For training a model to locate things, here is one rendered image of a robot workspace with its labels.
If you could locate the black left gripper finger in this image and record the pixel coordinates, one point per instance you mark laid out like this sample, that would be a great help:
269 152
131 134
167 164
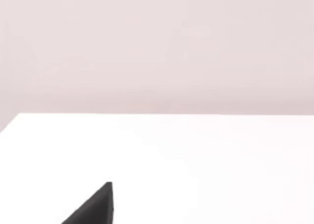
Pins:
98 209

